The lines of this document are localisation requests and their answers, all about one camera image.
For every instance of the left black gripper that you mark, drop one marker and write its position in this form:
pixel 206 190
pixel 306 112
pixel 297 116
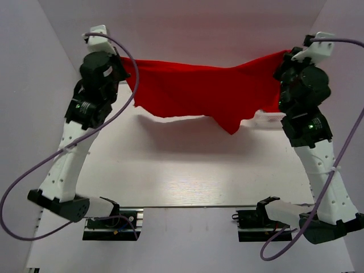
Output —
pixel 121 69

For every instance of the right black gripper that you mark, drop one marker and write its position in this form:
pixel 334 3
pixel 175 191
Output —
pixel 283 66

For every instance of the red t shirt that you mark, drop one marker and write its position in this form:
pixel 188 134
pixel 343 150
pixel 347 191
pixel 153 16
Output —
pixel 228 95

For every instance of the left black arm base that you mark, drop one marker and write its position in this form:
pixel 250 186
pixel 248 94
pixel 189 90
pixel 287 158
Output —
pixel 117 229

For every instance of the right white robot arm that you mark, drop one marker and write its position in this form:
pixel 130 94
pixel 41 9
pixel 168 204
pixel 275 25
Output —
pixel 334 215

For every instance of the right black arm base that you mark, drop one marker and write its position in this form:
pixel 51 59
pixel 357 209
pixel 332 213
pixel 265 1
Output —
pixel 251 229

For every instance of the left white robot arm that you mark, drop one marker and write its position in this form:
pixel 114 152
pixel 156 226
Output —
pixel 57 193

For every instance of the white plastic basket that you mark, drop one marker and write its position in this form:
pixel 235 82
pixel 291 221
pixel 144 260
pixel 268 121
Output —
pixel 266 120

